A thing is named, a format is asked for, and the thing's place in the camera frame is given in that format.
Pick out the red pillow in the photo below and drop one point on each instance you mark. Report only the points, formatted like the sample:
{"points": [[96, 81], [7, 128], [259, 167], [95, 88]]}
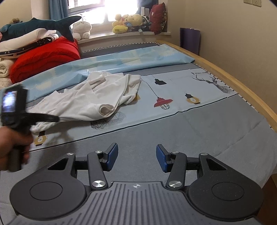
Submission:
{"points": [[43, 58]]}

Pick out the white folded bedding stack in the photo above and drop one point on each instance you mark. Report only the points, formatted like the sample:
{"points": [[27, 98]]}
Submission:
{"points": [[13, 48]]}

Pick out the dark blue shark plush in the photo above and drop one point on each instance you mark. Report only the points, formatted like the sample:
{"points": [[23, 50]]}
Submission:
{"points": [[11, 31]]}

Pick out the light blue patterned blanket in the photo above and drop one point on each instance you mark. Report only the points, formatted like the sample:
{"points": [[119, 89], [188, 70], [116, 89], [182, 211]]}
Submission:
{"points": [[75, 72]]}

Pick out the patterned light grey bed sheet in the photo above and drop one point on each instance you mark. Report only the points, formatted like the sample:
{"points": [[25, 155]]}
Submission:
{"points": [[186, 109]]}

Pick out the yellow plush toy pile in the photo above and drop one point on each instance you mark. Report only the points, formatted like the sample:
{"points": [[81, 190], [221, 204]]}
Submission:
{"points": [[130, 23]]}

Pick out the wooden bed frame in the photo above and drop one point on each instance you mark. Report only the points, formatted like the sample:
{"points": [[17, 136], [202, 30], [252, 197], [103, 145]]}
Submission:
{"points": [[249, 96]]}

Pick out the dark red cushion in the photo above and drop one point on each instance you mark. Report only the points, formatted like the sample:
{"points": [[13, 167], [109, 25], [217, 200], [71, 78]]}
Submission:
{"points": [[158, 18]]}

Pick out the wall power socket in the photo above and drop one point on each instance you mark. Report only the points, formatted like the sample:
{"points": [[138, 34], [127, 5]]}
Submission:
{"points": [[257, 3]]}

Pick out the purple box by wall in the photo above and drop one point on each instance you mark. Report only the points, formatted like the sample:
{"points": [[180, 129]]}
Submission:
{"points": [[190, 39]]}

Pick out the white t-shirt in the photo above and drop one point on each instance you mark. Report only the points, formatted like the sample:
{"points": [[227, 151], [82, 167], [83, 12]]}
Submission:
{"points": [[96, 98]]}

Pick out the person's left hand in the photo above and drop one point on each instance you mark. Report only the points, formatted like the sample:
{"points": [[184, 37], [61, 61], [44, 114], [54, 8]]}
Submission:
{"points": [[10, 139]]}

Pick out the white plush bear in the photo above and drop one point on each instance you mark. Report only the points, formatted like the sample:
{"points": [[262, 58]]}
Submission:
{"points": [[81, 30]]}

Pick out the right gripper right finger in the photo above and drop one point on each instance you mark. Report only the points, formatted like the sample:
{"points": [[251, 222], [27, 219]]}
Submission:
{"points": [[211, 187]]}

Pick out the folded cream towel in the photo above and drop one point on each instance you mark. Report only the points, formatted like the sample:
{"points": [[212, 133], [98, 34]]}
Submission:
{"points": [[5, 67]]}

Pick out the blue curtain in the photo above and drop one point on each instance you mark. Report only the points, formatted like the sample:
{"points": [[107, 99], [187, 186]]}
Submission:
{"points": [[58, 9]]}

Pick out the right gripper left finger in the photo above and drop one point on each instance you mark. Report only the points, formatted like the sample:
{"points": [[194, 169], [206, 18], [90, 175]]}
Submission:
{"points": [[62, 187]]}

